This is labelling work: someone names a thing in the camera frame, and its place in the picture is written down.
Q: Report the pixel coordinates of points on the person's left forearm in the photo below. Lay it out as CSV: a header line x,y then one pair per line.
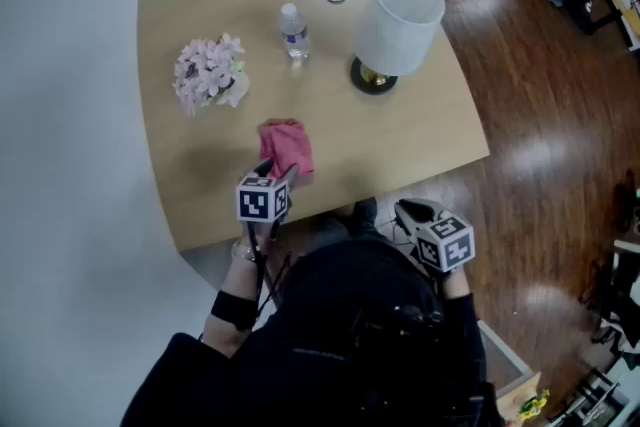
x,y
240,275

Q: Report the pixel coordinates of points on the black-legged wooden table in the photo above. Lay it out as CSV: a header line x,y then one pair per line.
x,y
585,5

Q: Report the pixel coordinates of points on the person's right forearm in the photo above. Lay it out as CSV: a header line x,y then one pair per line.
x,y
456,285

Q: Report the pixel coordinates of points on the person's black-clothed torso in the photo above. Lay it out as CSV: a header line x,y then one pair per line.
x,y
350,340

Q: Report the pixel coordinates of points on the white table lamp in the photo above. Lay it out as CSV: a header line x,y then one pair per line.
x,y
400,25

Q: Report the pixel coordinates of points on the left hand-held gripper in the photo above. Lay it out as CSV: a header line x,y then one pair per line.
x,y
257,205

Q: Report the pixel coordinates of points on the white-legged wooden table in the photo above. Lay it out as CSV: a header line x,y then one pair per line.
x,y
520,390

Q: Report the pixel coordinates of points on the pink potted flowers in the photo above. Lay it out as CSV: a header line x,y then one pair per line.
x,y
207,67

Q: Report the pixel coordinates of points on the metal wrist watch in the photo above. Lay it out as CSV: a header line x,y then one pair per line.
x,y
242,251

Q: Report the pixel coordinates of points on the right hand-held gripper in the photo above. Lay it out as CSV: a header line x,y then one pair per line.
x,y
445,247

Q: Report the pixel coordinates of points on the clear plastic water bottle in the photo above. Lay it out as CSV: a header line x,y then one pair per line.
x,y
294,35

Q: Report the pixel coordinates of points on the yellow potted flowers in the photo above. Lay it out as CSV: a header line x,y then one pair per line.
x,y
534,405

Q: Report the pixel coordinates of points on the pink cleaning cloth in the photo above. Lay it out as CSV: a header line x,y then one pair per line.
x,y
287,145

